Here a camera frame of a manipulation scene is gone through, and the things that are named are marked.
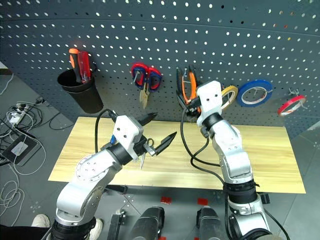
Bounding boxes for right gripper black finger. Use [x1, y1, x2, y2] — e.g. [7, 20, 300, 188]
[175, 90, 191, 109]

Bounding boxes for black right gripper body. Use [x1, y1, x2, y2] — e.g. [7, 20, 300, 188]
[184, 96, 202, 117]

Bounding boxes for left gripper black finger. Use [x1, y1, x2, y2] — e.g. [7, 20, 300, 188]
[138, 112, 159, 127]
[153, 131, 178, 157]

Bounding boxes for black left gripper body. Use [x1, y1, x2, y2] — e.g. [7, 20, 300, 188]
[133, 135, 158, 158]

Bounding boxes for yellow tape roll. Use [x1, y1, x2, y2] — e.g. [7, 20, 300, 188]
[220, 85, 239, 112]

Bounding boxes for blue tape roll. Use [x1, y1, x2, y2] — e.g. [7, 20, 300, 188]
[236, 79, 274, 108]

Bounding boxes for dark grey metal pegboard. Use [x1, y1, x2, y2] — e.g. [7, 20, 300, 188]
[0, 0, 320, 141]

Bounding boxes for red tape roll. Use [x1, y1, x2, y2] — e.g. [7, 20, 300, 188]
[277, 94, 307, 118]

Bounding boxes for silver metal pegboard hook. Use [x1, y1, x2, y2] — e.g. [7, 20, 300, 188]
[287, 88, 308, 110]

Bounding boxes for black plastic cup holder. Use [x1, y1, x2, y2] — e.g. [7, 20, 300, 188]
[56, 69, 105, 115]

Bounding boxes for dark rounded shape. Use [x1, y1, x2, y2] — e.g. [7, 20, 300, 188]
[129, 205, 166, 240]
[195, 205, 222, 240]

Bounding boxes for white shoe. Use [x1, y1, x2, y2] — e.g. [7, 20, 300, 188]
[89, 218, 104, 240]
[31, 213, 51, 229]

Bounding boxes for grey flat box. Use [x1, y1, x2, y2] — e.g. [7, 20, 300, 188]
[1, 134, 41, 166]

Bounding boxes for white power strip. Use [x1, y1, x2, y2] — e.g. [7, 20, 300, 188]
[6, 103, 34, 126]

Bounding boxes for small black handled scissors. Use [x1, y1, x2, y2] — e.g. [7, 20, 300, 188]
[139, 137, 156, 171]

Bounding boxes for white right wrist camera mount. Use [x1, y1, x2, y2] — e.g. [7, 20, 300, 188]
[195, 80, 224, 127]

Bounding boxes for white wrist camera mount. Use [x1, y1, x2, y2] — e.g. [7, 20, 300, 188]
[195, 80, 224, 127]
[112, 115, 145, 161]

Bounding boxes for orange black handled pliers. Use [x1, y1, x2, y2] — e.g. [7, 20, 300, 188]
[175, 65, 201, 116]

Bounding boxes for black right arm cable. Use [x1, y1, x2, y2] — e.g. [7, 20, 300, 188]
[180, 107, 234, 240]

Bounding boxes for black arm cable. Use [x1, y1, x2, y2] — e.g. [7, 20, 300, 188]
[180, 107, 234, 240]
[94, 108, 119, 154]

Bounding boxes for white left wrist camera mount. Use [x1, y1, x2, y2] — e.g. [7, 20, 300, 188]
[112, 115, 145, 161]

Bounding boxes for red blue handled scissors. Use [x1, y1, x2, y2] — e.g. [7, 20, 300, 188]
[130, 62, 163, 110]

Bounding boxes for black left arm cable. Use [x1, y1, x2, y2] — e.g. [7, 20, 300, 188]
[94, 108, 119, 154]

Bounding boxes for black table leg bracket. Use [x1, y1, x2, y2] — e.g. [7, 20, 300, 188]
[103, 184, 129, 195]

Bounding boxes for black metal frame post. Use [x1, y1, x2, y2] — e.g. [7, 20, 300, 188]
[106, 209, 126, 240]

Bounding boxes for red handled screwdriver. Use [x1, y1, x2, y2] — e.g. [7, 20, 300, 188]
[76, 50, 92, 85]

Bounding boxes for orange black handled screwdriver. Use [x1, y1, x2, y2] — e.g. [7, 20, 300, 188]
[68, 47, 82, 84]

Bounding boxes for white floor cable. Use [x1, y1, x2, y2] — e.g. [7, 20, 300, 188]
[0, 162, 26, 218]

